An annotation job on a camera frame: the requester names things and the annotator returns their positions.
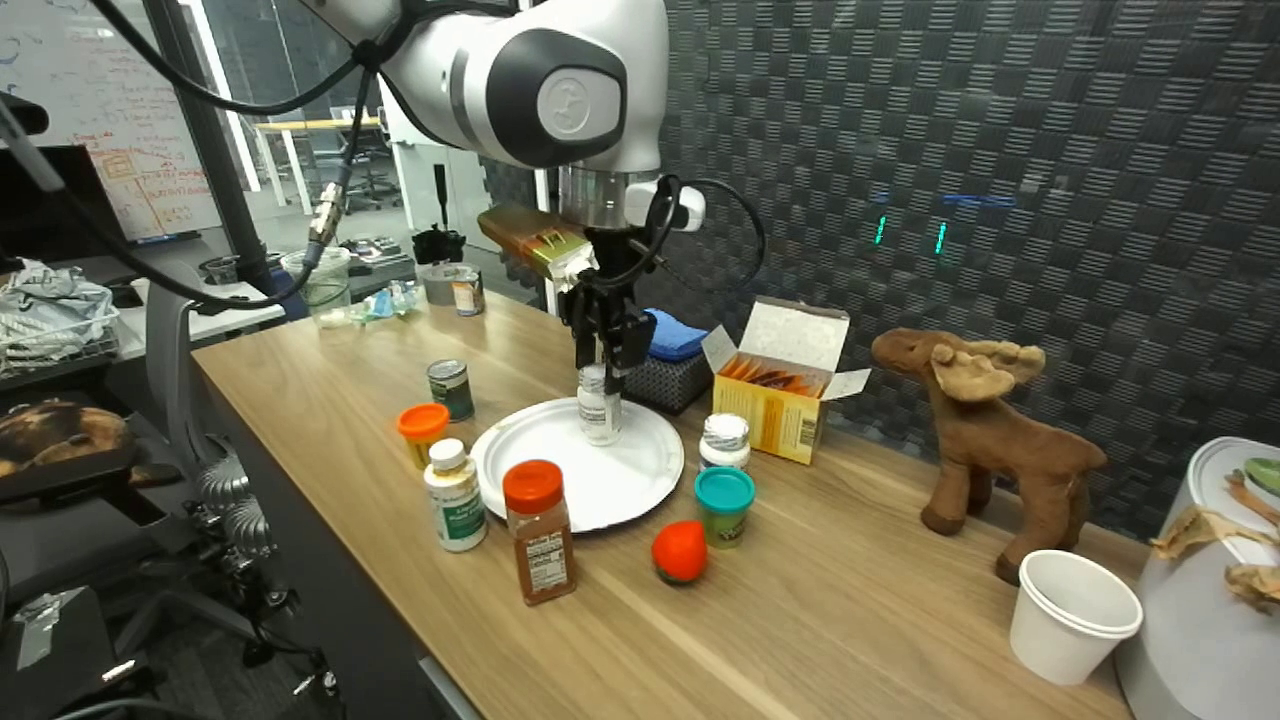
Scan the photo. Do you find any small red tomato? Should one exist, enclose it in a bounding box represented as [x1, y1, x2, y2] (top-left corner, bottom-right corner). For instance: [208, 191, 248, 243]
[647, 515, 712, 586]

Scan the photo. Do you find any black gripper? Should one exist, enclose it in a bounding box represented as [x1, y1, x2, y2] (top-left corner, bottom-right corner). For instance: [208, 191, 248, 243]
[556, 214, 659, 405]

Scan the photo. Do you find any spice bottle orange cap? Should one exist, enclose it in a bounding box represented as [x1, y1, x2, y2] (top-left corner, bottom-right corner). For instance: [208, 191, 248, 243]
[499, 456, 578, 613]

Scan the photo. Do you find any brown dried plant piece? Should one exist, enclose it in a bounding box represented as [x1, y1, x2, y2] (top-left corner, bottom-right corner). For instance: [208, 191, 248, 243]
[1151, 471, 1280, 615]

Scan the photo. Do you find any white cap pill bottle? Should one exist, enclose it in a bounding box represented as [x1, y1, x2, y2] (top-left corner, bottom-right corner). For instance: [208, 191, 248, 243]
[573, 365, 623, 446]
[694, 408, 756, 476]

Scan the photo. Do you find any whiteboard with red writing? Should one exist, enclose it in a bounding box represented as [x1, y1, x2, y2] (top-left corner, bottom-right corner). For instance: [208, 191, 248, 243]
[0, 0, 235, 253]

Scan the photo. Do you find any thick cable metal connector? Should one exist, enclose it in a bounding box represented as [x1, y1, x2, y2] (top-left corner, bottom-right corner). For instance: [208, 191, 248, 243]
[0, 0, 391, 317]

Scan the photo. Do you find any open yellow cardboard box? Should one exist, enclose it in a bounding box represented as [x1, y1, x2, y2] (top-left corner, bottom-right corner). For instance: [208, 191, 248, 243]
[701, 297, 877, 466]

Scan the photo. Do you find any thin black cable loop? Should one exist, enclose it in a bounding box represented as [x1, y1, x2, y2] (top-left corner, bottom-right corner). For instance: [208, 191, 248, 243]
[654, 173, 773, 317]

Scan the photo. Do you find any white bucket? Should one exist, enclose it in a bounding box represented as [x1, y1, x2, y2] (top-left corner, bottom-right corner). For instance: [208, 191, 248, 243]
[1116, 430, 1280, 720]

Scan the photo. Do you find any brown patterned cushion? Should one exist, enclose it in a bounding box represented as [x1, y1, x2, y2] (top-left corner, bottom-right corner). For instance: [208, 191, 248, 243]
[0, 394, 134, 486]

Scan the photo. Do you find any black office chair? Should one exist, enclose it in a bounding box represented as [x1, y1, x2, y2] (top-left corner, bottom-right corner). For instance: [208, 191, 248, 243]
[0, 504, 344, 720]

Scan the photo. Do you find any green tub teal lid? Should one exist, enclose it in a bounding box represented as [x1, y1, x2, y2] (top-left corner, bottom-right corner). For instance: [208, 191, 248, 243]
[692, 462, 759, 545]

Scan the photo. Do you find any white round plate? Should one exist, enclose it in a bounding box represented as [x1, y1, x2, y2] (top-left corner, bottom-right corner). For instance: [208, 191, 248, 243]
[467, 392, 688, 535]

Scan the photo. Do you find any grey cloth pile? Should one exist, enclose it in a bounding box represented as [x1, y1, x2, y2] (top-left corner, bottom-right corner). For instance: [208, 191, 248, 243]
[0, 256, 129, 384]

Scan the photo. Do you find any blue sponge block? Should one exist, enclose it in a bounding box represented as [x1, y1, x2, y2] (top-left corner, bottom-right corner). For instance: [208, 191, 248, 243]
[640, 305, 712, 368]

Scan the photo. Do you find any white paper cup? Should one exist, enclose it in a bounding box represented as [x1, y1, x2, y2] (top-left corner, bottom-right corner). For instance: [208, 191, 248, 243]
[1008, 546, 1149, 690]

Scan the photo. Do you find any white bottle green label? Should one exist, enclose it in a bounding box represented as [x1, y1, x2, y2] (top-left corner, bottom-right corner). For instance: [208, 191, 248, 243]
[418, 437, 493, 555]

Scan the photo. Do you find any labelled tin can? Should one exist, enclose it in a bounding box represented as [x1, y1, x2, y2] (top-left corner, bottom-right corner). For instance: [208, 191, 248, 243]
[436, 259, 493, 319]

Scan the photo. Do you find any yellow tub orange lid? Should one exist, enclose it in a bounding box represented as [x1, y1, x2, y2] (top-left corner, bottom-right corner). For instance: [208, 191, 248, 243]
[394, 399, 454, 466]

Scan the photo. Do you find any dark stand pole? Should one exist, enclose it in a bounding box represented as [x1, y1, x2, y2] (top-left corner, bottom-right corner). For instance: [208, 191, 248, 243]
[134, 0, 310, 319]

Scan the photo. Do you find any grey corrugated conduit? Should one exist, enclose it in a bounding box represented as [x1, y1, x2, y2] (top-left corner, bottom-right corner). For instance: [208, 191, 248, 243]
[134, 253, 290, 575]

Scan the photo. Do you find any green can grey lid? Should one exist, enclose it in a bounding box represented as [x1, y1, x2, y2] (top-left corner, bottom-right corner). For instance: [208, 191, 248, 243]
[422, 352, 481, 422]

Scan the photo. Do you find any white paper tag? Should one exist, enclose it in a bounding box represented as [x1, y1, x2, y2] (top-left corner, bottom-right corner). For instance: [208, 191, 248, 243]
[10, 585, 86, 671]

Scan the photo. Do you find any brown plush moose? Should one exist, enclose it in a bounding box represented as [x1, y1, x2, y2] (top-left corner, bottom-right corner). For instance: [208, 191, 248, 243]
[866, 323, 1110, 586]

